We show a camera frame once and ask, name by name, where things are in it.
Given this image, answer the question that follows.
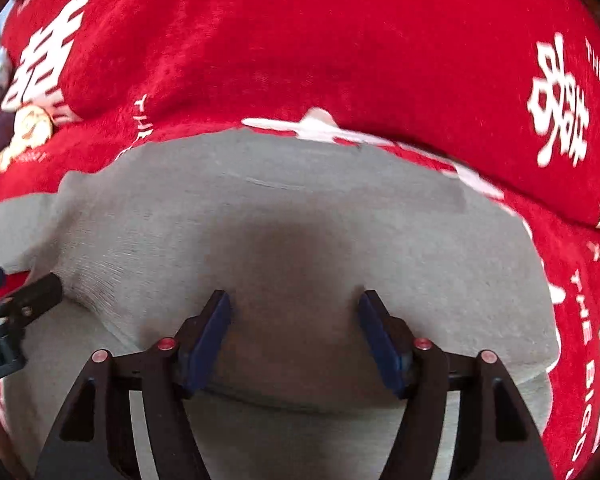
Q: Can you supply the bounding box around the red wedding quilt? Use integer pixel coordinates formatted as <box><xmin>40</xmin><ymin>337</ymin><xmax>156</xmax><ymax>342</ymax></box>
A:
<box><xmin>3</xmin><ymin>0</ymin><xmax>600</xmax><ymax>230</ymax></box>

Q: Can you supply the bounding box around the grey knit sweater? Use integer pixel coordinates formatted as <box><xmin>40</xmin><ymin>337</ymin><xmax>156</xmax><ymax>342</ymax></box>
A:
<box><xmin>0</xmin><ymin>127</ymin><xmax>562</xmax><ymax>480</ymax></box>

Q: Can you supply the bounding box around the yellow orange cloth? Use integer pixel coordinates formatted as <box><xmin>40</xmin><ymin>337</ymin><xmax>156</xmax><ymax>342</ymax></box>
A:
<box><xmin>0</xmin><ymin>105</ymin><xmax>54</xmax><ymax>174</ymax></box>

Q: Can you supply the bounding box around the red wedding bed blanket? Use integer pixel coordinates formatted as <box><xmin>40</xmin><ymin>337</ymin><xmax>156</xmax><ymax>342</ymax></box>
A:
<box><xmin>0</xmin><ymin>104</ymin><xmax>600</xmax><ymax>480</ymax></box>

